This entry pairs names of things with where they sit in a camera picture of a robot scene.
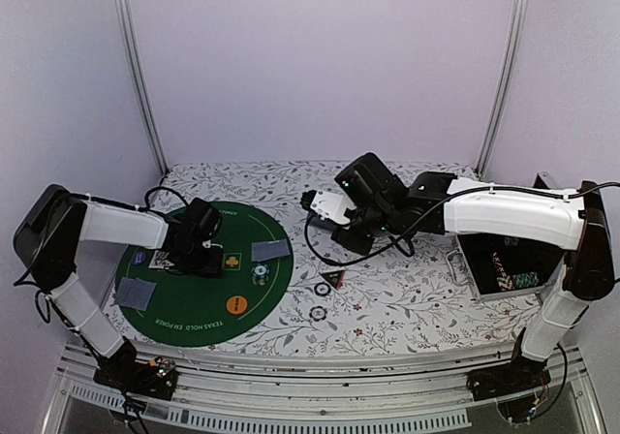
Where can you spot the dealt blue card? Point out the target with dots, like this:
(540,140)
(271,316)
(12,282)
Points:
(276,251)
(146,292)
(259,251)
(125,292)

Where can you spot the green white chip stack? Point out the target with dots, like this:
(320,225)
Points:
(260,275)

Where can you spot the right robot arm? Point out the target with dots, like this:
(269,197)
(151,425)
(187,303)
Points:
(585,275)

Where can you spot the aluminium frame post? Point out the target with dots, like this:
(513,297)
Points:
(515,31)
(129,38)

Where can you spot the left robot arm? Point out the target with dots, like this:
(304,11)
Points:
(47,242)

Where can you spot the left aluminium frame post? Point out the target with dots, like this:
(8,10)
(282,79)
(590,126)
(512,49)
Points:
(129,38)

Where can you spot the black red triangular chip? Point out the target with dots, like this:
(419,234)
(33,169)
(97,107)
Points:
(334,278)

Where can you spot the floral tablecloth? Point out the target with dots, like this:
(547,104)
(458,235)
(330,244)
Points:
(387,305)

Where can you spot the right aluminium frame post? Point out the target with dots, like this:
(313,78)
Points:
(515,31)

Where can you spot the poker chips in case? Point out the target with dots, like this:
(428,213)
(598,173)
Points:
(513,266)

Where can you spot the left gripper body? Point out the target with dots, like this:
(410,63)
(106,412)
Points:
(199,262)

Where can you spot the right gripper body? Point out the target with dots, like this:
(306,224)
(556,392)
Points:
(376,224)

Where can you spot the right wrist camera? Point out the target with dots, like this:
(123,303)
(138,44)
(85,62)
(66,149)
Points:
(330,206)

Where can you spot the queen of hearts card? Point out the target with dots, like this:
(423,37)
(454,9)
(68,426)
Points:
(160,260)

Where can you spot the orange big blind button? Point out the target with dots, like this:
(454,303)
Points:
(237,305)

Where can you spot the green poker mat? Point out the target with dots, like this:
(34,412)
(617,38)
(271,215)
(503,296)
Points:
(189,310)

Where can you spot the purple small blind button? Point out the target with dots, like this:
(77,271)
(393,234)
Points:
(138,258)

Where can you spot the front aluminium rail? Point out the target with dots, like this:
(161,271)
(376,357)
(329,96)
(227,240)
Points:
(236,393)

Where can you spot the black white poker chip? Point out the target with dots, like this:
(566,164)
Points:
(322,289)

